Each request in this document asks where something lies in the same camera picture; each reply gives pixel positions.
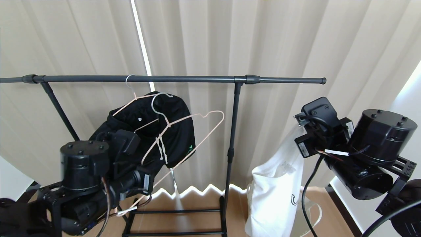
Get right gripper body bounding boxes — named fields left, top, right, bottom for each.
left=294, top=118, right=394, bottom=200

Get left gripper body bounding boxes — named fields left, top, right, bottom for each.
left=61, top=164, right=154, bottom=236

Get black shorts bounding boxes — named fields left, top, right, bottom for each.
left=89, top=92, right=196, bottom=175

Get white t-shirt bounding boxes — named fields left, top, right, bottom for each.
left=244, top=127, right=306, bottom=237

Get pink clothes hanger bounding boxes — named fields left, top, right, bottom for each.
left=115, top=93, right=225, bottom=217
left=112, top=75, right=160, bottom=132

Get white laundry basket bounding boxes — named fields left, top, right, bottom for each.
left=291, top=186, right=323, bottom=237

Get black clothes rack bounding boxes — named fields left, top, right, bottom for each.
left=0, top=74, right=327, bottom=237

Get beige curtain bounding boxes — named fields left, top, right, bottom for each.
left=0, top=0, right=421, bottom=198

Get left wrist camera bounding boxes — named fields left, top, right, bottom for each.
left=105, top=129, right=142, bottom=171

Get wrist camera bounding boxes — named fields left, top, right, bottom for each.
left=294, top=96, right=340, bottom=132
left=105, top=129, right=142, bottom=171

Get black cable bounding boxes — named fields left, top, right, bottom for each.
left=301, top=155, right=421, bottom=237

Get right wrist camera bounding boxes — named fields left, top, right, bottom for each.
left=294, top=96, right=340, bottom=132

